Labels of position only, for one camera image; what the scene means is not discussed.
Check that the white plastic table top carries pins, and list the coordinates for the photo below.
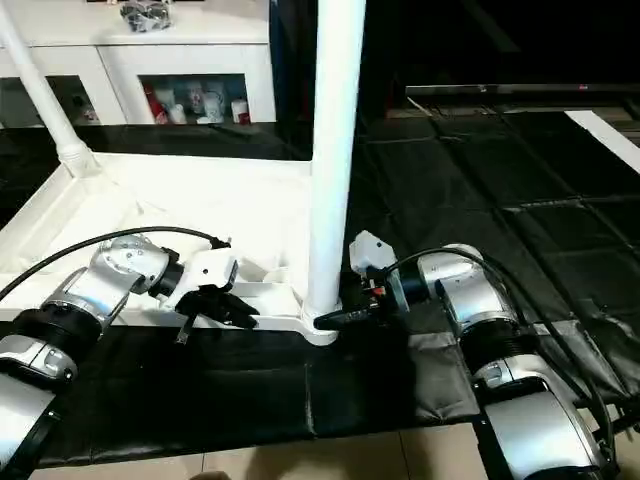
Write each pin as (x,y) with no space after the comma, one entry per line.
(150,200)

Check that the white plastic table leg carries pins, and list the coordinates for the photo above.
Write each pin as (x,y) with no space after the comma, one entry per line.
(335,120)
(40,80)

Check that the black work mat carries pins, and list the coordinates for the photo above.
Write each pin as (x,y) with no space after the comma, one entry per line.
(450,200)

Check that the red bottle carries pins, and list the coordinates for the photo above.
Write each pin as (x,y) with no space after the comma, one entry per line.
(150,102)

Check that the black flat bar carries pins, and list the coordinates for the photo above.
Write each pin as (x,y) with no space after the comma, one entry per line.
(520,90)

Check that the white board strip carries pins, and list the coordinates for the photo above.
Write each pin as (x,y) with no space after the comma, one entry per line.
(605,135)

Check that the white cabinet with glass doors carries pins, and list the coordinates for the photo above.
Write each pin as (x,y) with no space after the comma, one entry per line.
(150,40)

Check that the black bundle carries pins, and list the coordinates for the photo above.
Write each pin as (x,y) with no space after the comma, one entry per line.
(145,14)

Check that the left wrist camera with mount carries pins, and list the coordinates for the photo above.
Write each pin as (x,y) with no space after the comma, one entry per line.
(205,270)

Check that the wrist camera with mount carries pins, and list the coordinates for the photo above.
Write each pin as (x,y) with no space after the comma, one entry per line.
(368,252)
(205,270)

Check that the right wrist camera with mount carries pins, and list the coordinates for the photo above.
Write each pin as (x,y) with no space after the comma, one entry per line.
(368,252)

